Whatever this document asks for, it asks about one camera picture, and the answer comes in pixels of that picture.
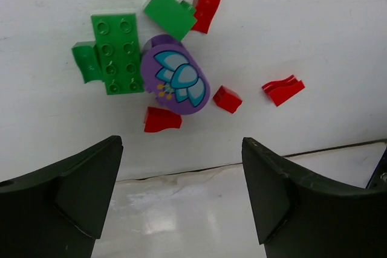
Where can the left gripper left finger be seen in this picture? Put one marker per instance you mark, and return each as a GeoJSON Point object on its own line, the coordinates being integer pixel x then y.
{"type": "Point", "coordinates": [60, 210]}

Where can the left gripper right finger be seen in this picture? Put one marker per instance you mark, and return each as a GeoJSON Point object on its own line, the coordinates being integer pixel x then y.
{"type": "Point", "coordinates": [300, 213]}

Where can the purple lotus flower lego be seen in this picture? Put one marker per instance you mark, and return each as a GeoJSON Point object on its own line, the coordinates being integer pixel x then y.
{"type": "Point", "coordinates": [170, 72]}

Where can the dark green small lego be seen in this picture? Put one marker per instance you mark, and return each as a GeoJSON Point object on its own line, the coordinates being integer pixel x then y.
{"type": "Point", "coordinates": [174, 17]}

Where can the red curved lego right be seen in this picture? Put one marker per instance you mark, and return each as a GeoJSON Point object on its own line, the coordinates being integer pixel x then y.
{"type": "Point", "coordinates": [279, 91]}

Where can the red curved lego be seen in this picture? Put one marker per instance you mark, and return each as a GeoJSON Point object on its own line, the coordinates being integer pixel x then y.
{"type": "Point", "coordinates": [279, 91]}
{"type": "Point", "coordinates": [158, 119]}

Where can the red curved lego left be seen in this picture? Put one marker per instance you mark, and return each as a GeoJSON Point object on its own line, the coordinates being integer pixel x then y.
{"type": "Point", "coordinates": [158, 119]}

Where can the small red cube lego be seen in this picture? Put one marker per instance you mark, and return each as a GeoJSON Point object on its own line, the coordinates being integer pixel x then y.
{"type": "Point", "coordinates": [227, 99]}

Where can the small green curved lego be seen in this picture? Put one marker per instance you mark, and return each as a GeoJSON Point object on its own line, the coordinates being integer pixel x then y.
{"type": "Point", "coordinates": [87, 59]}

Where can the green plate lego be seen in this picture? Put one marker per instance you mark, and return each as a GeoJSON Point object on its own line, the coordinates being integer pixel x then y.
{"type": "Point", "coordinates": [117, 42]}

